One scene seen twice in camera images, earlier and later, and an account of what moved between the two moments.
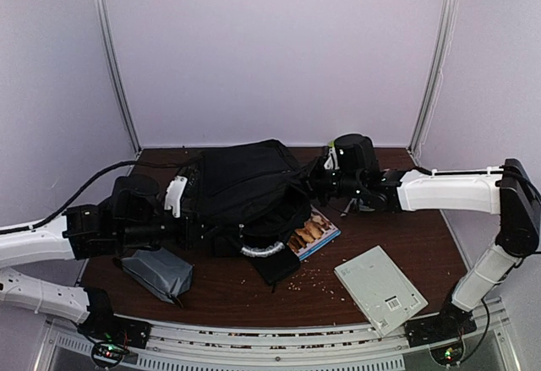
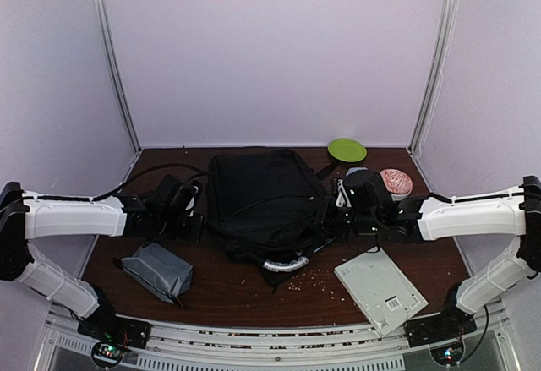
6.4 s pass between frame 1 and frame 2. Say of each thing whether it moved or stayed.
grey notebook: stayed
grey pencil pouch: stayed
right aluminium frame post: stayed
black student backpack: moved
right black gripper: moved
